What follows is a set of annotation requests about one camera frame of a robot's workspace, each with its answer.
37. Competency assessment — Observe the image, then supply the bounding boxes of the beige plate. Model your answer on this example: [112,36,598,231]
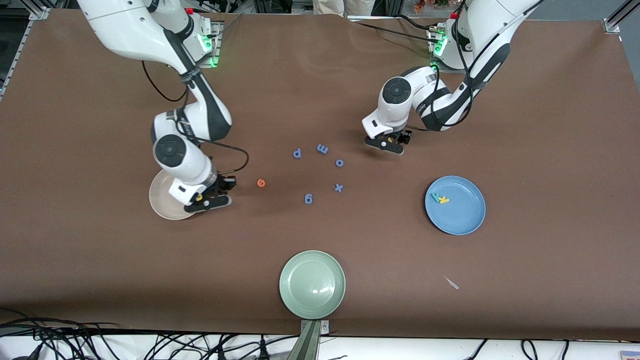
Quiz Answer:
[149,169,201,221]

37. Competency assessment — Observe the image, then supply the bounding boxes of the blue plate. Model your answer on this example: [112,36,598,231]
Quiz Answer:
[424,175,486,236]

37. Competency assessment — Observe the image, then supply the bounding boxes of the green plate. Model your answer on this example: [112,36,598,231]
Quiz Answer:
[279,250,347,320]

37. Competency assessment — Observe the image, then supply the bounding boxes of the orange red decoration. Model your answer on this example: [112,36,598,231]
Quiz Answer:
[412,0,451,13]

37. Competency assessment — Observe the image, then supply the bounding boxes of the person beige trousers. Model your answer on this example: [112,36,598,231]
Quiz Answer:
[312,0,376,17]

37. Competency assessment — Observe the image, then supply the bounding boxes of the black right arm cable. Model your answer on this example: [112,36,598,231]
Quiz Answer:
[142,60,250,176]

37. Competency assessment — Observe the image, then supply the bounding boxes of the black cable on table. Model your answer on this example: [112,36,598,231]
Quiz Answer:
[356,16,443,45]

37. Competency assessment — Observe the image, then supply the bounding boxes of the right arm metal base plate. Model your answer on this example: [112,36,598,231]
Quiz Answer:
[190,20,222,69]

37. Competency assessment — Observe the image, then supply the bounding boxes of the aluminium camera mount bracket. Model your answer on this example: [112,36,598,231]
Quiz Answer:
[286,319,331,360]

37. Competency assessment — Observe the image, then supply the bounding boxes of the aluminium frame profile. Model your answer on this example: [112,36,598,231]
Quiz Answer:
[602,0,640,35]
[0,0,51,98]

